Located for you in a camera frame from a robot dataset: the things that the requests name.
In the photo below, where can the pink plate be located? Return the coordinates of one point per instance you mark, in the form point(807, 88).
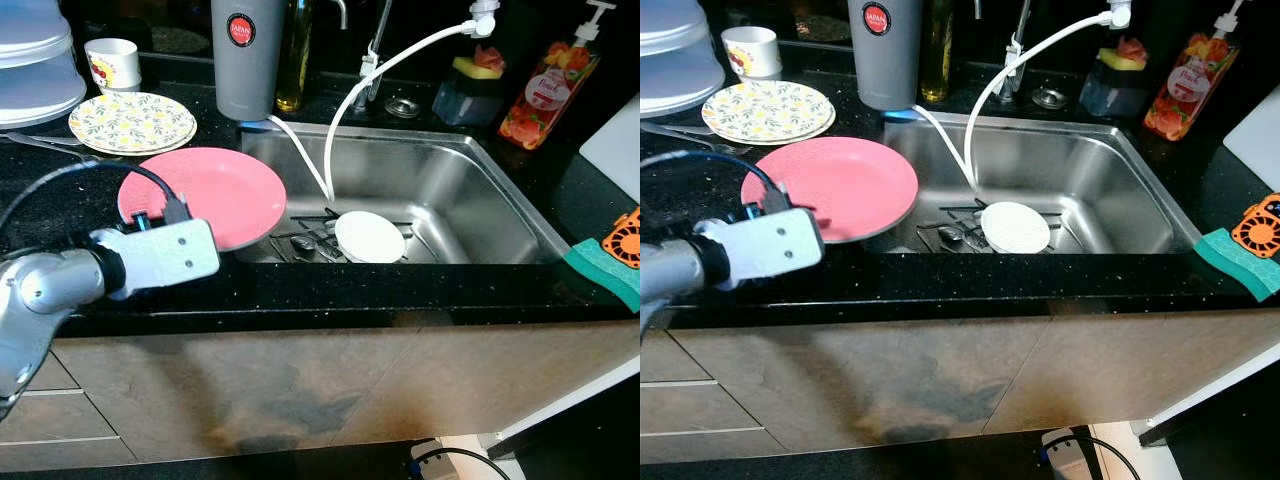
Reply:
point(850, 185)
point(220, 190)

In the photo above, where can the brown kitchen cabinet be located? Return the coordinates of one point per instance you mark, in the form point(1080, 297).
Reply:
point(950, 380)
point(300, 390)

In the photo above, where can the orange black small device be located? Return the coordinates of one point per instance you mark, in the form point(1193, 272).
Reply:
point(1258, 228)
point(625, 240)

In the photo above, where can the green sponge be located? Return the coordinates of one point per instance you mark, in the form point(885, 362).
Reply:
point(605, 275)
point(1240, 265)

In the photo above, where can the white cutting board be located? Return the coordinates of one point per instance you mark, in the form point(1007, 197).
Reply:
point(1255, 135)
point(615, 150)

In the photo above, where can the metal utensil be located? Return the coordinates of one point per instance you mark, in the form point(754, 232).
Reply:
point(45, 142)
point(690, 132)

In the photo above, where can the stacked white plastic containers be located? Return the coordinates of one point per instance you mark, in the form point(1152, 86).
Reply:
point(675, 75)
point(35, 85)

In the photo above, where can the orange soap pump bottle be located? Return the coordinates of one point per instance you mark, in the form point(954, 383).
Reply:
point(1190, 90)
point(545, 100)

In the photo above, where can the white trimmed dark panel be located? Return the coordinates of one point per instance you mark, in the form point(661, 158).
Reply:
point(590, 410)
point(1230, 400)

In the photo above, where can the floral print plate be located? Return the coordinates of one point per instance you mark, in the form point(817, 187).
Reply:
point(130, 122)
point(768, 112)

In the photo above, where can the stainless steel sink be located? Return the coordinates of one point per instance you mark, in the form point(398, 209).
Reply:
point(450, 190)
point(1090, 180)

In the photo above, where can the white floral print cup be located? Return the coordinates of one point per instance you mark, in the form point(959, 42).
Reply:
point(750, 50)
point(112, 60)

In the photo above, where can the dark sponge holder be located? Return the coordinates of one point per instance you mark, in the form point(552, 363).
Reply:
point(465, 100)
point(1110, 92)

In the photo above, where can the red scrubber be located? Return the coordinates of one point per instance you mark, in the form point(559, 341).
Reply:
point(1133, 48)
point(488, 57)

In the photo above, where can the yellow sponge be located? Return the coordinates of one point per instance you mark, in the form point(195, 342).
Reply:
point(468, 68)
point(1112, 60)

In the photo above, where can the round metal sink hole cover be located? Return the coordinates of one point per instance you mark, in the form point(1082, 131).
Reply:
point(402, 107)
point(1049, 98)

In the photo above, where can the grey canister red label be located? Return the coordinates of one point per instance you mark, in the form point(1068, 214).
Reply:
point(885, 70)
point(250, 80)

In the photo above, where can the metal spoon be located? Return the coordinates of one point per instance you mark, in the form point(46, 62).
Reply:
point(950, 235)
point(303, 243)

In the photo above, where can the chrome faucet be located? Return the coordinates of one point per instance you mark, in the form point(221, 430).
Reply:
point(1015, 60)
point(372, 70)

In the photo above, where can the olive oil bottle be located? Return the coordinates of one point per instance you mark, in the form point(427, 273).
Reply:
point(294, 70)
point(936, 60)

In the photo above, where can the small chrome curved tap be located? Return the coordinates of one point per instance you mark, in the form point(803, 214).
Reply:
point(980, 8)
point(340, 10)

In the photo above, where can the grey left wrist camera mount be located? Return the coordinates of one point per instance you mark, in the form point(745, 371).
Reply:
point(165, 258)
point(770, 250)

